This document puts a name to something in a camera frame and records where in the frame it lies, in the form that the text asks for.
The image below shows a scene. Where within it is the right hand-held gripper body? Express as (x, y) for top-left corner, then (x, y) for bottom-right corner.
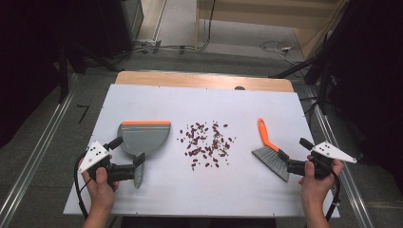
(286, 141), (358, 181)

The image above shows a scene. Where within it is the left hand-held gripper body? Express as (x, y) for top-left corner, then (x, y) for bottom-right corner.
(77, 141), (137, 188)

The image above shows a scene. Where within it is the orange-handled grey brush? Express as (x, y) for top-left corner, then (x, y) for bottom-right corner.
(251, 117), (291, 183)

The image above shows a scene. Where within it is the grey dustpan with orange edge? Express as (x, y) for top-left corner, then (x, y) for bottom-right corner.
(116, 120), (172, 190)

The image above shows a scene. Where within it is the pile of red beans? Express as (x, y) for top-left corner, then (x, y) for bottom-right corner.
(178, 121), (238, 172)

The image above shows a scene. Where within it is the person's left hand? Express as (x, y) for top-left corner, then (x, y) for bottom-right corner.
(80, 156), (121, 213)

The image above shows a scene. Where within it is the person's right hand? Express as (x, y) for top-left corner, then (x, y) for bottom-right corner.
(297, 155), (345, 205)

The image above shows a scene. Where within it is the black stand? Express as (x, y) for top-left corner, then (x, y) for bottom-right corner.
(56, 37), (123, 105)
(268, 31), (336, 110)

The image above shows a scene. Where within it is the wooden table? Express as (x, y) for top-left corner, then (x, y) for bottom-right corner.
(114, 70), (296, 94)

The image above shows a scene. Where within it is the grey cabinet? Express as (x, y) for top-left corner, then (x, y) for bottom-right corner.
(121, 0), (145, 44)

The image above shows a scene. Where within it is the light wooden furniture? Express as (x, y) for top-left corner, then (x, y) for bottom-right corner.
(193, 0), (351, 61)

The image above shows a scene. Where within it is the metal floor rail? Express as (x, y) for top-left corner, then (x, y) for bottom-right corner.
(0, 73), (80, 228)
(308, 91), (376, 228)

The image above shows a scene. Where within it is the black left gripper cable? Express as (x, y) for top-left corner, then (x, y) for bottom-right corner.
(73, 151), (90, 220)

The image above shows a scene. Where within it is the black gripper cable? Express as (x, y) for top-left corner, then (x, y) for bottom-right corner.
(73, 151), (90, 220)
(324, 169), (342, 222)

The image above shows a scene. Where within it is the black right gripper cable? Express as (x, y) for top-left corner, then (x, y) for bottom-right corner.
(324, 169), (342, 222)

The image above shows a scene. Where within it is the white floor cable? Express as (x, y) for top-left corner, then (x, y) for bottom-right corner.
(259, 40), (305, 66)

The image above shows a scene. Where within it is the black hanging cable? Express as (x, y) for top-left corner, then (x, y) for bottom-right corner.
(186, 0), (219, 52)

